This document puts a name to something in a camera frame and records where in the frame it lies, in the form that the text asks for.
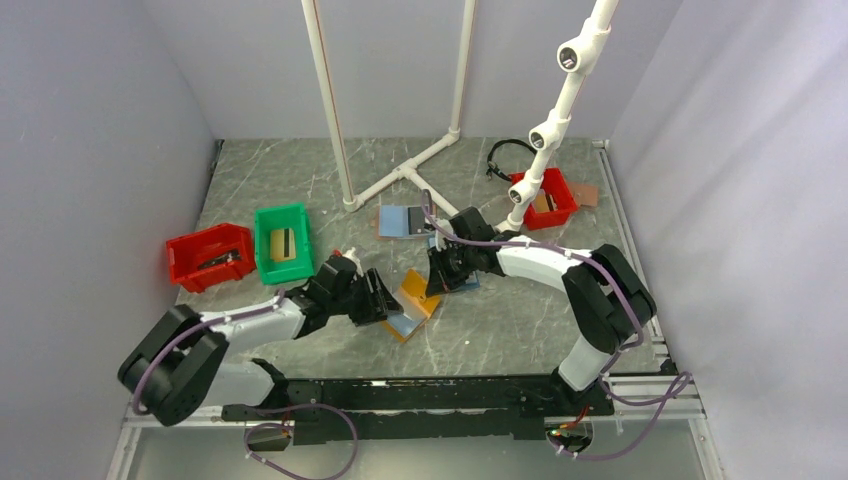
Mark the brown flat card holder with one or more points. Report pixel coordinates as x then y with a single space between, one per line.
585 195

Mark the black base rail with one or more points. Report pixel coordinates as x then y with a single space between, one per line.
522 407

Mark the beige card in green bin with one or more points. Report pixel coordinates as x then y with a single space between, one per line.
282 245

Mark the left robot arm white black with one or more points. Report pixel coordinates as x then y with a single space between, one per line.
183 365

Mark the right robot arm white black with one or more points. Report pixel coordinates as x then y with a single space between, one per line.
609 302

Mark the right red plastic bin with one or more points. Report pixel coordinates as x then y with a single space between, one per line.
548 203

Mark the white pvc pipe frame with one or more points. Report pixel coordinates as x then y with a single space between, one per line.
409 169

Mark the green plastic bin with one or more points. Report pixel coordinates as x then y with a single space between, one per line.
286 216

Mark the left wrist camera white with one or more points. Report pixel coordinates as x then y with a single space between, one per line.
351 255

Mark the white pvc camera mast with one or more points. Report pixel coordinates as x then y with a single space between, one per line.
577 57

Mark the red plastic bin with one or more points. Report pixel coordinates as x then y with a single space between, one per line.
548 203
209 257

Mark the left red plastic bin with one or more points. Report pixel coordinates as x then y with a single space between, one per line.
209 257

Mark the orange card holder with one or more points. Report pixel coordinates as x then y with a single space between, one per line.
417 307

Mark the blue open card holder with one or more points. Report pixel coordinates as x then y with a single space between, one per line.
472 281

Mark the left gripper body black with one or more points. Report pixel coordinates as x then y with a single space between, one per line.
357 302

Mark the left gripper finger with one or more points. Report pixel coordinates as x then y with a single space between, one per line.
382 306
374 283

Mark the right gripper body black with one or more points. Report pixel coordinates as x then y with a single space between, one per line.
461 261

